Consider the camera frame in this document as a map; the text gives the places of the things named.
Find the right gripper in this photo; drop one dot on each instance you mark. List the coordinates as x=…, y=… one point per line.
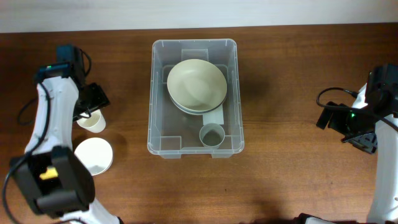
x=367, y=144

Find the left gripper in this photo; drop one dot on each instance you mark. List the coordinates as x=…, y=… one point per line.
x=101, y=101

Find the cream plastic cup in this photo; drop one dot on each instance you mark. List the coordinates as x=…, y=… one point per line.
x=95, y=123

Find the grey plastic cup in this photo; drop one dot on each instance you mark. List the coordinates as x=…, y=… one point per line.
x=212, y=135

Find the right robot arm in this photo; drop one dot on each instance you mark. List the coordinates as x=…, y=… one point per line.
x=378, y=99

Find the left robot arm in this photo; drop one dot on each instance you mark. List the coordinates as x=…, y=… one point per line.
x=53, y=181

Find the white small bowl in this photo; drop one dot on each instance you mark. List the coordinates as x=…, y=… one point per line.
x=96, y=154

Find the yellow small bowl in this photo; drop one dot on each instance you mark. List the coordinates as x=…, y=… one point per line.
x=50, y=173

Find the white label in bin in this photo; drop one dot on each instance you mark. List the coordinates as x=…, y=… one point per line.
x=215, y=116

